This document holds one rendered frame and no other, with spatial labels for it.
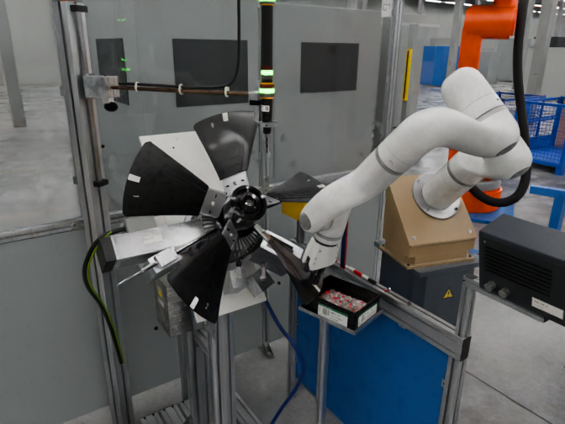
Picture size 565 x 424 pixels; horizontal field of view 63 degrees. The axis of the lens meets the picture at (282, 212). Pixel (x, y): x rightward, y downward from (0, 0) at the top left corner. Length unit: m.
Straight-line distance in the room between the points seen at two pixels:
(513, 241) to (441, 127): 0.36
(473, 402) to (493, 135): 1.80
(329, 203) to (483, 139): 0.38
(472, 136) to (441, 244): 0.72
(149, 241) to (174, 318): 0.47
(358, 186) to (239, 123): 0.56
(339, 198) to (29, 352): 1.54
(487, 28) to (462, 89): 4.11
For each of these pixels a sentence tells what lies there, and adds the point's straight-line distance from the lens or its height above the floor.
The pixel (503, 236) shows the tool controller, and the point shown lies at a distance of 1.27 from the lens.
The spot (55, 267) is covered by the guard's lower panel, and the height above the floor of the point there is 0.82.
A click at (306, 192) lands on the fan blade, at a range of 1.57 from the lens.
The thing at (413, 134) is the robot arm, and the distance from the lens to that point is 1.04.
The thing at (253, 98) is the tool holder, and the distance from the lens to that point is 1.43.
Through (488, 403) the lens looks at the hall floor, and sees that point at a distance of 2.70.
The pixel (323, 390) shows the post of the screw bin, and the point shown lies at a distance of 1.87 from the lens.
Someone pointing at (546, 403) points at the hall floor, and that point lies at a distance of 2.83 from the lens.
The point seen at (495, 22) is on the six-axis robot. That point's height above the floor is 1.92.
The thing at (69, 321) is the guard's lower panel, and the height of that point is 0.55.
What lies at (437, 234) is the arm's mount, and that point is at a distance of 1.74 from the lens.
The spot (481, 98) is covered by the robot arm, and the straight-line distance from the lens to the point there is 1.14.
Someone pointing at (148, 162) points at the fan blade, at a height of 1.35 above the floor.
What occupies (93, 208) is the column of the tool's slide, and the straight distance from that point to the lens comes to 1.87.
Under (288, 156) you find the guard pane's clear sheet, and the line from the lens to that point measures 2.40.
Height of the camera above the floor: 1.67
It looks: 20 degrees down
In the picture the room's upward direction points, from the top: 1 degrees clockwise
